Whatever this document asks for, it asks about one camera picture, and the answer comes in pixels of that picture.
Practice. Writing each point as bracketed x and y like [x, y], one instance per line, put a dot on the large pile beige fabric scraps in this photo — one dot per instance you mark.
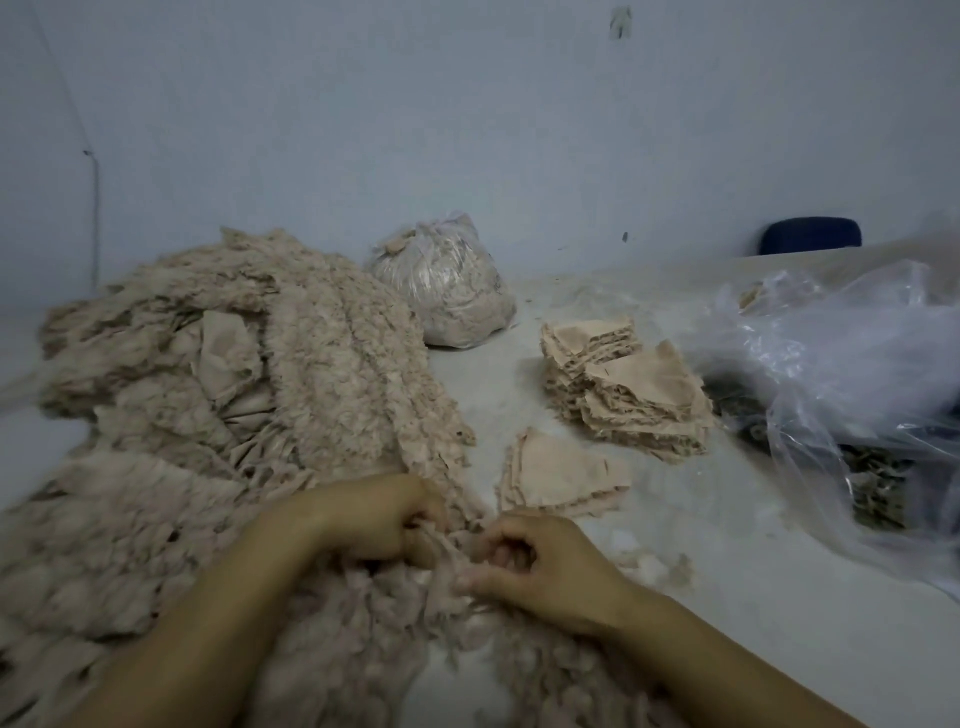
[195, 420]

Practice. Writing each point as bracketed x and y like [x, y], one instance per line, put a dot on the person's left forearm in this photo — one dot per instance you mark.
[188, 645]

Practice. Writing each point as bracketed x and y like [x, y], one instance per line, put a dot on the clear bag of beige scraps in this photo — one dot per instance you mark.
[447, 282]

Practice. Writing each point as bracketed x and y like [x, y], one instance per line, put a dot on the beige fur pile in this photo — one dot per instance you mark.
[755, 296]

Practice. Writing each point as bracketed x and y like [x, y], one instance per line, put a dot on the stack of sorted beige pieces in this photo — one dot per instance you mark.
[582, 342]

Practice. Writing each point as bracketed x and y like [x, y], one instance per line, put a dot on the large clear plastic bag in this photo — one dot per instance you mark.
[870, 375]

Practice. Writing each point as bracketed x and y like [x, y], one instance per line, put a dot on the blue chair back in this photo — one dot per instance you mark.
[810, 236]

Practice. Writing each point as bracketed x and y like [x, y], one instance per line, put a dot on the person's right hand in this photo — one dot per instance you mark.
[558, 573]

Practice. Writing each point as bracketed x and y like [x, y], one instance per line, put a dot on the beige scrap strips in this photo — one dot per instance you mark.
[375, 645]

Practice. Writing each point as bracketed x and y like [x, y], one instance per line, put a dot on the person's left hand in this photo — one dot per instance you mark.
[360, 518]

